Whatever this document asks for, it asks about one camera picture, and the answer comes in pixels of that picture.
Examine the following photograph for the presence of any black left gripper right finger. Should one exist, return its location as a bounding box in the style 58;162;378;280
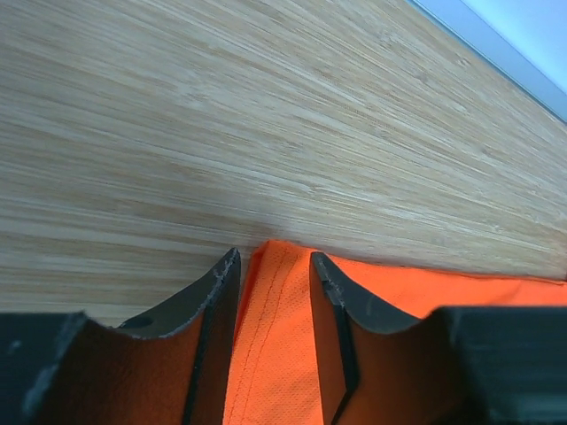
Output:
309;252;566;424

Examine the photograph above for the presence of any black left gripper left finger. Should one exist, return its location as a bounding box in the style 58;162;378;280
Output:
1;249;241;424

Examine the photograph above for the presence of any orange t shirt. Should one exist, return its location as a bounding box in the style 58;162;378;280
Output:
223;240;566;424

